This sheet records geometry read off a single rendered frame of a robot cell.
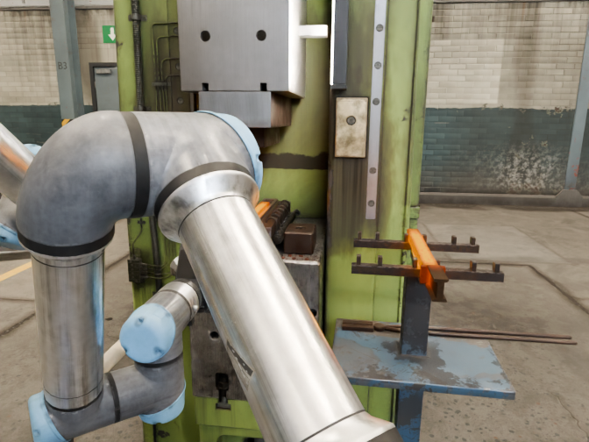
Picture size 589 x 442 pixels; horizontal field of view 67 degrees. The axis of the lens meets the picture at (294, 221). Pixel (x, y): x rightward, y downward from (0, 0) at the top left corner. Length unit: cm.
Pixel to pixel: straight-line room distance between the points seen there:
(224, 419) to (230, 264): 113
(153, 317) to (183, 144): 30
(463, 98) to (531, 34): 124
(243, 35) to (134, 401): 91
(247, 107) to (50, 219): 84
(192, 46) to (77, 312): 88
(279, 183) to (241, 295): 135
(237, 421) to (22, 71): 797
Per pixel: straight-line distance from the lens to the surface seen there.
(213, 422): 153
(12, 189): 79
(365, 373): 108
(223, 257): 42
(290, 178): 173
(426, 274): 92
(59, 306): 57
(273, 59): 125
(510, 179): 766
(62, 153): 48
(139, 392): 75
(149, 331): 69
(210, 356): 140
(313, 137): 171
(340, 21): 135
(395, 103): 137
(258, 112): 125
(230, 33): 128
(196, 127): 51
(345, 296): 147
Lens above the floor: 130
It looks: 13 degrees down
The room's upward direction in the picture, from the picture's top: 1 degrees clockwise
